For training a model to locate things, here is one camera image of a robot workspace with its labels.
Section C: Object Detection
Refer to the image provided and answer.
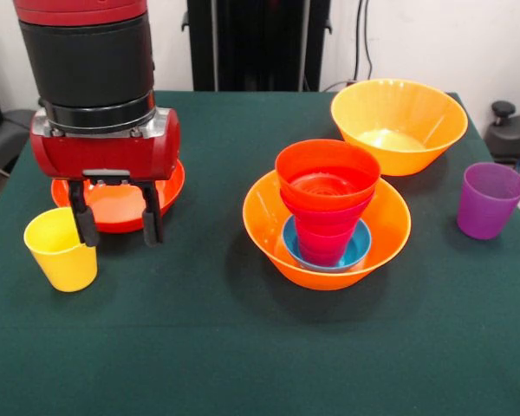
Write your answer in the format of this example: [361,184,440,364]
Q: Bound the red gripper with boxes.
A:
[29,107,182,248]

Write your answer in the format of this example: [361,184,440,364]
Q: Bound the yellow plastic cup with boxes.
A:
[23,206,99,293]

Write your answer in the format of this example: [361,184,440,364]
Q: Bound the large orange bowl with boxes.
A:
[330,78,468,178]
[242,169,413,291]

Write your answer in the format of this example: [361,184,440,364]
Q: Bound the pink plastic cup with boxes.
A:
[295,218,356,266]

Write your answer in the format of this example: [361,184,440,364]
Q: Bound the pink plastic bowl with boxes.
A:
[279,188,376,235]

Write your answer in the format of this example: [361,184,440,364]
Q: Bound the small red bowl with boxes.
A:
[275,138,382,212]

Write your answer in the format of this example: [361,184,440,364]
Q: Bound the blue plastic bowl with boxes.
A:
[282,215,373,273]

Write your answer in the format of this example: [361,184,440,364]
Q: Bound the wide red bowl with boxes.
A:
[50,158,186,234]

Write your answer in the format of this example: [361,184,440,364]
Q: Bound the black chair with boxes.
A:
[0,55,49,174]

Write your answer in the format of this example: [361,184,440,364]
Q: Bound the dark green tablecloth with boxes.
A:
[0,88,520,416]

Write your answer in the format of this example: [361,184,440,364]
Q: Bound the purple plastic cup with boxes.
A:
[456,161,520,241]

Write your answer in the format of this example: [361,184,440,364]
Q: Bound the black hanging cable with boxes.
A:
[323,0,374,91]

